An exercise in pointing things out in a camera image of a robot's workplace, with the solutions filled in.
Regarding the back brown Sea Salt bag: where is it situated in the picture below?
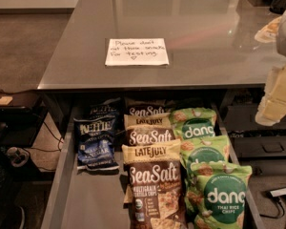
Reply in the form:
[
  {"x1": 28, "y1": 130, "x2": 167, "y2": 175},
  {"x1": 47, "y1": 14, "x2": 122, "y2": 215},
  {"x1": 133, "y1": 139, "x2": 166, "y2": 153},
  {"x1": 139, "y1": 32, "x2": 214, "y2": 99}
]
[{"x1": 125, "y1": 97, "x2": 165, "y2": 116}]

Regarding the blue kettle chip bag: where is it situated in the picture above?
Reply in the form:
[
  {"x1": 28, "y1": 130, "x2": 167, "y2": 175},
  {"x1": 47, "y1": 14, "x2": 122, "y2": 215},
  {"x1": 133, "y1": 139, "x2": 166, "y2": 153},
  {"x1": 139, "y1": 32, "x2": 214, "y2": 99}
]
[
  {"x1": 89, "y1": 98, "x2": 121, "y2": 119},
  {"x1": 74, "y1": 114, "x2": 119, "y2": 171}
]

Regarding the grey power strip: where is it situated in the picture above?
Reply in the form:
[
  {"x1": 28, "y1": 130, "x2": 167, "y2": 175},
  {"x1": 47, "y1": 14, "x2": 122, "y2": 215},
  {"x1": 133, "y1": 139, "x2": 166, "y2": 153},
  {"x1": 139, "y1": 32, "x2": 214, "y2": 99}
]
[{"x1": 270, "y1": 187, "x2": 286, "y2": 198}]

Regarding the white handwritten paper note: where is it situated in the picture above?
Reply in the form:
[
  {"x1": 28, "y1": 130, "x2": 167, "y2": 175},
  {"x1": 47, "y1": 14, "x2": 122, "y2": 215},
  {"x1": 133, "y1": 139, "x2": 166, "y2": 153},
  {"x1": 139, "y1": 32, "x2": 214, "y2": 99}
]
[{"x1": 105, "y1": 38, "x2": 169, "y2": 66}]

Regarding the black side cabinet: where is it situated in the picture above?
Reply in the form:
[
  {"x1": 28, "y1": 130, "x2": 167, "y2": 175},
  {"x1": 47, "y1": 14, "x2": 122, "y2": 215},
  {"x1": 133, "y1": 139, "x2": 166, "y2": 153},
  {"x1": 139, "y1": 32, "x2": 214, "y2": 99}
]
[{"x1": 0, "y1": 90, "x2": 48, "y2": 147}]

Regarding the black cable on floor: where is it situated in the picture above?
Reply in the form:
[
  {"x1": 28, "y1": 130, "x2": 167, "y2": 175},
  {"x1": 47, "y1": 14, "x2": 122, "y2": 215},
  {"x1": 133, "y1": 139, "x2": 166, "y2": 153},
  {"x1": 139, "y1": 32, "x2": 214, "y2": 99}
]
[{"x1": 28, "y1": 113, "x2": 65, "y2": 173}]

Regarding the middle brown Sea Salt bag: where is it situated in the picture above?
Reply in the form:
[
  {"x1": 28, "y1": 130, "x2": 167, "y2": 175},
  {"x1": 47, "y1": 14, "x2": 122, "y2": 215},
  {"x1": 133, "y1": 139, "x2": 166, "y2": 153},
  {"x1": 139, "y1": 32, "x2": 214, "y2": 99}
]
[{"x1": 124, "y1": 113, "x2": 174, "y2": 146}]

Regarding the back green Dang chip bag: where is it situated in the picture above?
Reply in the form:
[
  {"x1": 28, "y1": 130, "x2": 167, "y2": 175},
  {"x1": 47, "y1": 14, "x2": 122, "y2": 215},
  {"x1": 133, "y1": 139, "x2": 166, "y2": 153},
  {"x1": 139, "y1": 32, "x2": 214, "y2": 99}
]
[{"x1": 170, "y1": 108, "x2": 216, "y2": 140}]

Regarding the front blue Kettle chip bag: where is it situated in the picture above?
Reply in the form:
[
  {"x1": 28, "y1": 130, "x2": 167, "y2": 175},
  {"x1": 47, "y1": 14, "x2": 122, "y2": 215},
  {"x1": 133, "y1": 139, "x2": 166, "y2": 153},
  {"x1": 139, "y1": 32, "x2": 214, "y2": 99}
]
[{"x1": 74, "y1": 114, "x2": 119, "y2": 171}]

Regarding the dark lower drawer unit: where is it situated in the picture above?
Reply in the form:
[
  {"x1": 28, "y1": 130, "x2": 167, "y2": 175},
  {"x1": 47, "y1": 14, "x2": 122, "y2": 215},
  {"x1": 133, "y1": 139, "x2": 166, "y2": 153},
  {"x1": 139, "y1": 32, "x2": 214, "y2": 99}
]
[{"x1": 219, "y1": 88, "x2": 286, "y2": 160}]

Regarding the green dang chip bag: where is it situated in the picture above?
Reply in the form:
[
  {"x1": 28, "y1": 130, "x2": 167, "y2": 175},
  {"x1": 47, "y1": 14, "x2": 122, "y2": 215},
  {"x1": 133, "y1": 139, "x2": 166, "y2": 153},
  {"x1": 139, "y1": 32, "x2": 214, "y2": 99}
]
[
  {"x1": 180, "y1": 135, "x2": 230, "y2": 174},
  {"x1": 186, "y1": 162, "x2": 252, "y2": 229},
  {"x1": 170, "y1": 108, "x2": 216, "y2": 140}
]

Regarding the front brown Sea Salt bag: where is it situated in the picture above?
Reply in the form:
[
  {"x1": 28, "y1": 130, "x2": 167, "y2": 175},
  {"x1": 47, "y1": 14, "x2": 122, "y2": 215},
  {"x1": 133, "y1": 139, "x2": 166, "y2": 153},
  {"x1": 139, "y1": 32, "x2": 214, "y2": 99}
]
[{"x1": 122, "y1": 139, "x2": 187, "y2": 229}]

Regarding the middle green Dang chip bag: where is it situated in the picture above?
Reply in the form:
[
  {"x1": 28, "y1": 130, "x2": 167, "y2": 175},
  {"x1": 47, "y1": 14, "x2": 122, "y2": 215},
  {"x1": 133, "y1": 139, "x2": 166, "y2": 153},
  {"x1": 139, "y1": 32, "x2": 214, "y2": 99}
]
[{"x1": 180, "y1": 135, "x2": 230, "y2": 174}]

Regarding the front green Dang chip bag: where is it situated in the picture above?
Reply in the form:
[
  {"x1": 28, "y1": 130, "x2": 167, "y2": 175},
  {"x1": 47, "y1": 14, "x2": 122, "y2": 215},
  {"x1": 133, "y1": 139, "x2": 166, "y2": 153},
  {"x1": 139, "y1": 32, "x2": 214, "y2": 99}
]
[{"x1": 186, "y1": 162, "x2": 252, "y2": 229}]

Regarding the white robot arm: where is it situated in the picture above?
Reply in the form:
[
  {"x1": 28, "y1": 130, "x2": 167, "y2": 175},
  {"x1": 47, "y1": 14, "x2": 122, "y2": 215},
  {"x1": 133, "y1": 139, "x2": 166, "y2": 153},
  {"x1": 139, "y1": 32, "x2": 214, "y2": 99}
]
[{"x1": 255, "y1": 11, "x2": 286, "y2": 126}]

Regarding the back blue Kettle chip bag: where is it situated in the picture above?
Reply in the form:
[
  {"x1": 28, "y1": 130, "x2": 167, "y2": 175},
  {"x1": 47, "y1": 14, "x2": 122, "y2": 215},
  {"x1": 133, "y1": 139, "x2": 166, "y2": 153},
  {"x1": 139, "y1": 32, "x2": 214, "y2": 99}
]
[{"x1": 89, "y1": 98, "x2": 121, "y2": 119}]

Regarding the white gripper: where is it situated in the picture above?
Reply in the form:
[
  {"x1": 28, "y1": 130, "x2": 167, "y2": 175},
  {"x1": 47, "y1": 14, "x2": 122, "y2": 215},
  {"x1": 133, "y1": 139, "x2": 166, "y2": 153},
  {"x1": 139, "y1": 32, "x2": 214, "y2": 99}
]
[{"x1": 255, "y1": 64, "x2": 286, "y2": 126}]

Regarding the brown sea salt bag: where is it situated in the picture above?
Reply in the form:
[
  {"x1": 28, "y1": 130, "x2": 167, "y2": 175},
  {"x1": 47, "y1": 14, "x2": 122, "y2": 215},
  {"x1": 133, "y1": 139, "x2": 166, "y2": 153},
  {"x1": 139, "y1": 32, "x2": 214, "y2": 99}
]
[
  {"x1": 124, "y1": 113, "x2": 174, "y2": 146},
  {"x1": 122, "y1": 139, "x2": 187, "y2": 229},
  {"x1": 125, "y1": 97, "x2": 165, "y2": 116}
]

